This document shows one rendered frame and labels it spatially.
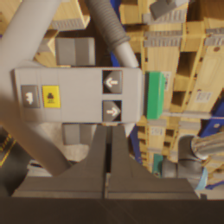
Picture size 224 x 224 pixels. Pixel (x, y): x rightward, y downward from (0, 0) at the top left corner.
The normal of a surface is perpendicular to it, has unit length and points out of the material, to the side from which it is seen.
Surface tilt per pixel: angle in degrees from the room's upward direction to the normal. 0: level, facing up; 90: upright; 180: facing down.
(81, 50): 91
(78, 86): 74
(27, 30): 68
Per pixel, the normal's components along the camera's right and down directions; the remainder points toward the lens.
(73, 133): 0.28, 0.25
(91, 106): -0.02, 0.26
